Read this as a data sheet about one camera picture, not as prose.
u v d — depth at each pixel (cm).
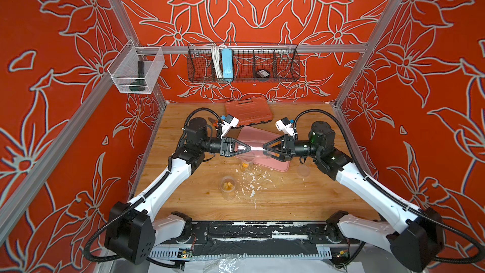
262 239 73
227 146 59
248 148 61
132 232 39
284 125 64
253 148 66
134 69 92
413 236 37
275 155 65
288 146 57
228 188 78
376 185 46
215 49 87
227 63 90
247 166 87
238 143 62
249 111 113
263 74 95
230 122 63
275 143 59
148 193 44
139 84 80
